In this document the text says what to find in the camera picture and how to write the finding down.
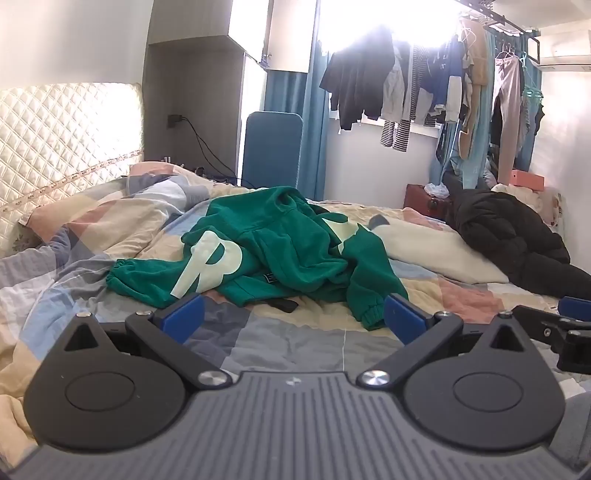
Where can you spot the dark patterned hanging garment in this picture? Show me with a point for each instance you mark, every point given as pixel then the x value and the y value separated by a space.
pixel 531 124

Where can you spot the striped hanging shirt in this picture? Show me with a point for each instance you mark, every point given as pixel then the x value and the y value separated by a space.
pixel 398 136

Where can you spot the white wall cabinet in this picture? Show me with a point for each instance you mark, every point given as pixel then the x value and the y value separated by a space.
pixel 207 27

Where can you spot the cream quilted headboard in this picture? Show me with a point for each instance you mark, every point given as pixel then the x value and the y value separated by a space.
pixel 60 138

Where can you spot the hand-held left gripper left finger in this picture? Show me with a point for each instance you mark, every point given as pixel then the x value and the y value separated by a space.
pixel 184 317

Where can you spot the clear plastic bag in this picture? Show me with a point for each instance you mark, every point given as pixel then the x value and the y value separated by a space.
pixel 436 190

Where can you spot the pink hanging pants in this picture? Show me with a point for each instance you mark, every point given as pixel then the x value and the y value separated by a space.
pixel 510 120

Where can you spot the blue curtain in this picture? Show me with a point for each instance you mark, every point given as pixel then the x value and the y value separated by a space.
pixel 317 115

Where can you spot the pink box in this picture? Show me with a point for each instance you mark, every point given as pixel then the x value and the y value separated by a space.
pixel 528 180

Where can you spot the pile of light cloths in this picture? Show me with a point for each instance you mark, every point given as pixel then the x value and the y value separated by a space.
pixel 540 201

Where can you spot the blue padded board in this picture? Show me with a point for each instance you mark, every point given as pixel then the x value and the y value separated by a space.
pixel 272 147

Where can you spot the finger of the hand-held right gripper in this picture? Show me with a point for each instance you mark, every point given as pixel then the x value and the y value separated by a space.
pixel 575 308

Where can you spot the teal clothes hanger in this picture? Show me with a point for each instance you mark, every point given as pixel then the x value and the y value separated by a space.
pixel 532 92

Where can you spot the cream fleece blanket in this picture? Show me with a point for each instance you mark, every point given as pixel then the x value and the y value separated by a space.
pixel 429 251

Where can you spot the black puffer jacket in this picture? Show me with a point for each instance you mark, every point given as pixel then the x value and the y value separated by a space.
pixel 503 230

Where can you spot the blue white hanging sweatshirt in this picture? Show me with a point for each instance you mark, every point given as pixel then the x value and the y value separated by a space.
pixel 443 74

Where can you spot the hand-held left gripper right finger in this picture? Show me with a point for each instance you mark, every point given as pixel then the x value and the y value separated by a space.
pixel 405 319

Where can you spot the green hoodie with cream print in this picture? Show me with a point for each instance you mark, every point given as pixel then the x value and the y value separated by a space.
pixel 286 249

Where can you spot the pastel checked quilt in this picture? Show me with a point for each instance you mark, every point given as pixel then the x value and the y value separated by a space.
pixel 277 341

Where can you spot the metal clothes rail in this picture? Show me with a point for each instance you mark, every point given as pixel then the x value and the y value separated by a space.
pixel 498 18

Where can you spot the white air conditioner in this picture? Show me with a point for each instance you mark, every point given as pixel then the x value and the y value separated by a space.
pixel 565 60

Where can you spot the black wall charger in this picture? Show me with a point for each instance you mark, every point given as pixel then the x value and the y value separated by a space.
pixel 174 121

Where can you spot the grey hanging garment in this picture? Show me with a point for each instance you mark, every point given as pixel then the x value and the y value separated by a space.
pixel 395 87

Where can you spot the beige hanging garment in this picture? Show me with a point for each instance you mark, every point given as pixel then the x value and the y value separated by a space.
pixel 478 55

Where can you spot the black hanging jacket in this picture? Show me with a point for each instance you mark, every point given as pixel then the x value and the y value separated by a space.
pixel 360 78

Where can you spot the red suitcase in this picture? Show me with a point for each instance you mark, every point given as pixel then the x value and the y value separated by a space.
pixel 418 201

